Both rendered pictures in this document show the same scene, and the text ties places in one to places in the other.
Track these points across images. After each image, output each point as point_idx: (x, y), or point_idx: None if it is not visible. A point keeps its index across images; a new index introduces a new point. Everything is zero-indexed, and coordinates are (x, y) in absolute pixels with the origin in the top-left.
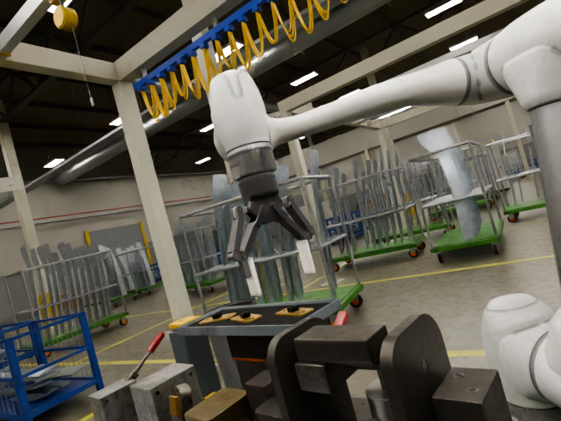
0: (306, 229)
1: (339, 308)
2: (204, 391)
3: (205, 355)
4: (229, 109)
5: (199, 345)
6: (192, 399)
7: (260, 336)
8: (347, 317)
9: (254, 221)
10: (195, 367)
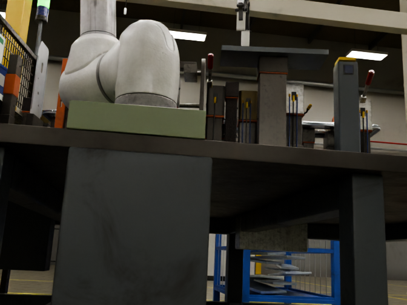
0: (242, 2)
1: (221, 51)
2: (334, 108)
3: (336, 84)
4: None
5: (335, 77)
6: None
7: (257, 68)
8: (208, 56)
9: (248, 9)
10: (334, 91)
